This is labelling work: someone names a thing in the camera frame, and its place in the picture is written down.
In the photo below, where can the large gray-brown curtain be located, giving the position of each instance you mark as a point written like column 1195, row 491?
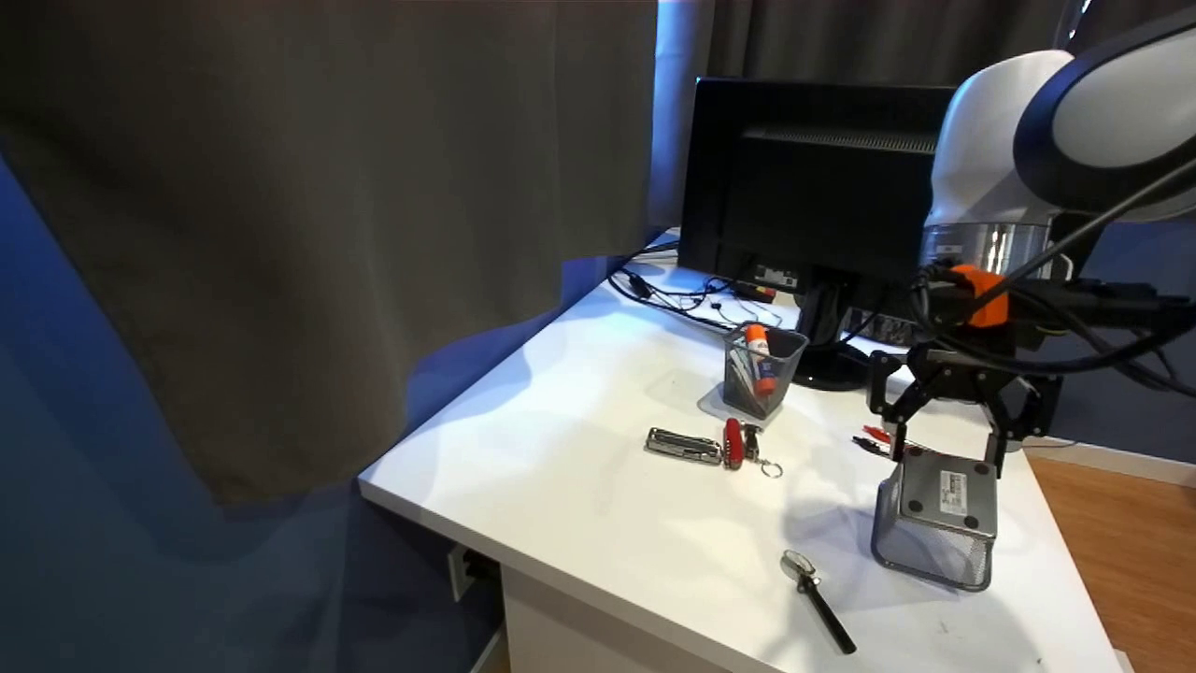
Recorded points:
column 313, row 225

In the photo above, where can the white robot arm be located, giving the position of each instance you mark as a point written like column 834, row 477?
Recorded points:
column 1058, row 134

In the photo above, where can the dark gray curtain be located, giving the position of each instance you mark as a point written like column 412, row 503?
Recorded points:
column 862, row 39

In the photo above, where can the black pen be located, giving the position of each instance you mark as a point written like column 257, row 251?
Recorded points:
column 868, row 442

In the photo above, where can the large gray mesh pen holder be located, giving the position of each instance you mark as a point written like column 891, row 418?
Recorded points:
column 935, row 516

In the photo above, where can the red pocket knife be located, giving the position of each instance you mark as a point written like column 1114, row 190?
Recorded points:
column 733, row 442

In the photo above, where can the white desk base cabinet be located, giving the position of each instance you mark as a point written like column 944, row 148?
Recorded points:
column 564, row 629

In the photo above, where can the orange capped glue stick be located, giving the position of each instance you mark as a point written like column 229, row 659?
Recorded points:
column 757, row 336

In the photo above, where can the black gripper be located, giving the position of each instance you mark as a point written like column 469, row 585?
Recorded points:
column 966, row 381

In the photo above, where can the black monitor stand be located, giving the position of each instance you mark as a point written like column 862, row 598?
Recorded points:
column 828, row 356

